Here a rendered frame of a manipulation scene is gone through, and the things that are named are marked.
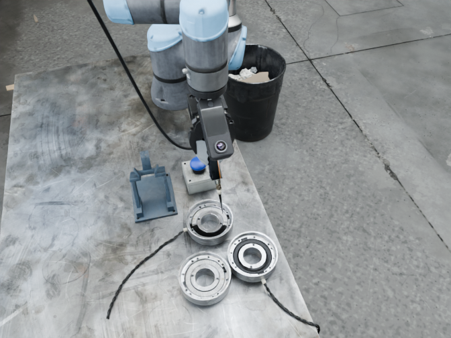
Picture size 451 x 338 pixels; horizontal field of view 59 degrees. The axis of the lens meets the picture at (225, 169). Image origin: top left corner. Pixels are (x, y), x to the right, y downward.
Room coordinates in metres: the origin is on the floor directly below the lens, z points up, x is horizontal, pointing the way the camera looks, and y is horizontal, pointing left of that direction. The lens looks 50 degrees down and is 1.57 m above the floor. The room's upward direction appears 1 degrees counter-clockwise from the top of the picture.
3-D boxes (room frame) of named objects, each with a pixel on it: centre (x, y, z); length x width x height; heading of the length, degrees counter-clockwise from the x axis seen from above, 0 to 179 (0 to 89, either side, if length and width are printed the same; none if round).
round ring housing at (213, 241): (0.48, 0.04, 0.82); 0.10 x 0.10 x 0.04
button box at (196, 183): (0.63, 0.07, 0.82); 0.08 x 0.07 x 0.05; 16
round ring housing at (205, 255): (0.35, 0.04, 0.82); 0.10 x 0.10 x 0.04
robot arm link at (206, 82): (0.59, 0.03, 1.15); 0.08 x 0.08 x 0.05
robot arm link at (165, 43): (0.96, 0.14, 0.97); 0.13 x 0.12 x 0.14; 88
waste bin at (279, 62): (1.67, -0.14, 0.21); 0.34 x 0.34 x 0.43
